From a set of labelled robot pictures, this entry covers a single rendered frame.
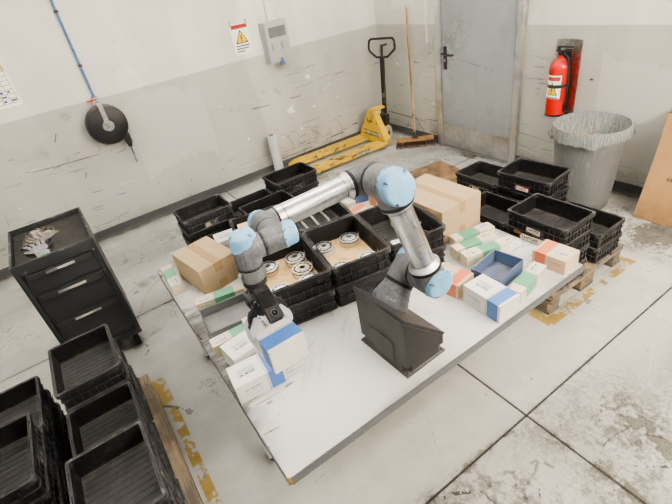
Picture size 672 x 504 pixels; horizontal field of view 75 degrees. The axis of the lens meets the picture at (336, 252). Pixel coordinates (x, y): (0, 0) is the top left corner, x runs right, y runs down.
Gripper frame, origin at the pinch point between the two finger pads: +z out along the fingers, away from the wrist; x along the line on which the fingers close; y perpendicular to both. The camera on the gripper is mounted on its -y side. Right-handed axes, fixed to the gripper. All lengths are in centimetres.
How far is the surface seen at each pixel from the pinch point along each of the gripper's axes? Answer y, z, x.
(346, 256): 54, 28, -62
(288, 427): -1.6, 41.2, 5.7
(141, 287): 256, 109, 26
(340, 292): 37, 31, -45
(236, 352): 36.3, 31.9, 7.0
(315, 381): 9.3, 41.1, -12.5
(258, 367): 22.6, 32.0, 3.5
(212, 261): 98, 24, -8
